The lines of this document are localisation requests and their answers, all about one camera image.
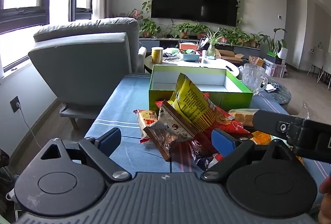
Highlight brown nut snack packet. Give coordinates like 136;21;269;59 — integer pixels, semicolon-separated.
143;100;198;162

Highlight grey armchair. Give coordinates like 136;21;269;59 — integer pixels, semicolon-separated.
28;17;146;129

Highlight glass mug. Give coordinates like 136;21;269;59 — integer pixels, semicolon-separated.
242;63;269;95

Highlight glass vase with spider plant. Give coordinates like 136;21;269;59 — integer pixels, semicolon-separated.
199;30;225;57

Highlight bagged bread slices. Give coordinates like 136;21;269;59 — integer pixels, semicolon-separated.
228;108;260;127

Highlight white dining chair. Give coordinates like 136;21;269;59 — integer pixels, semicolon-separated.
307;47;325;76
317;59;331;90

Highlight person's right hand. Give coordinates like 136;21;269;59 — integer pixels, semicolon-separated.
318;175;331;224

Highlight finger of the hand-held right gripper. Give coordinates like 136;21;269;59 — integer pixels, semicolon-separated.
253;109;302;142

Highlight white cushion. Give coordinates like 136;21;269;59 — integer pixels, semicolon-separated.
138;46;147;73

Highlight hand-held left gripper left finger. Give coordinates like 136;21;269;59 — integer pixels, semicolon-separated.
39;127;131;183

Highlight white round table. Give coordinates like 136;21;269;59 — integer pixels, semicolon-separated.
144;55;241;77

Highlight black wall outlet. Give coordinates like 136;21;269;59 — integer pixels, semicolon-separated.
10;96;21;113

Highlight dark stone round table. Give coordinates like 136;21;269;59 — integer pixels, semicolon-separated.
259;77;292;112

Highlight dark red snack packet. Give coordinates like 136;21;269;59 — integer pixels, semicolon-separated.
189;133;224;170

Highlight red flower decoration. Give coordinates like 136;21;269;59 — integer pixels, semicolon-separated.
126;8;143;20

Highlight yellow can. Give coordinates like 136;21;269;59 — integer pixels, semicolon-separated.
151;47;164;64

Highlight dark television cabinet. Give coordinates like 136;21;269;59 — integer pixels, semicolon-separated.
139;37;261;59

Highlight open cardboard box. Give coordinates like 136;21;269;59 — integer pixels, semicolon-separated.
216;49;245;64

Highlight green cardboard box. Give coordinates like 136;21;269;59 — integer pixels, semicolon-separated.
149;64;253;113

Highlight row of potted plants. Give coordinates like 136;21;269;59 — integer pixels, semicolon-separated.
138;17;261;47

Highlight yellow striped snack packet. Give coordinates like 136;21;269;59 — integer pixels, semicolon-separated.
169;73;220;133

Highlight orange red cracker packet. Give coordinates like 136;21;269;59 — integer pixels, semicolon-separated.
133;110;159;143

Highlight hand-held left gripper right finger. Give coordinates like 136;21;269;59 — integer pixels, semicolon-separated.
202;129;298;181

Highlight pile of small wrappers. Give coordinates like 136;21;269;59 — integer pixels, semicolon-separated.
163;49;180;60

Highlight green and black box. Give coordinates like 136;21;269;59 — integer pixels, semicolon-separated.
264;51;285;65

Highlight white cable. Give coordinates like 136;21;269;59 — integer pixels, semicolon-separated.
17;104;42;148

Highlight orange plastic bag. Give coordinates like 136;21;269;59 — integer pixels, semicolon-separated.
249;56;265;67

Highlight tall plant in white pot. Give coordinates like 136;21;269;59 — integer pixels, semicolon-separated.
259;28;289;59

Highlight clear storage bin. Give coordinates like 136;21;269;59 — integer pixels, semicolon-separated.
264;61;287;78

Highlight light blue tray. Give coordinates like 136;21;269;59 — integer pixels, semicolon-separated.
180;52;201;61

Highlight orange box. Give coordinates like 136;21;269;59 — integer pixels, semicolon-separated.
180;42;198;51

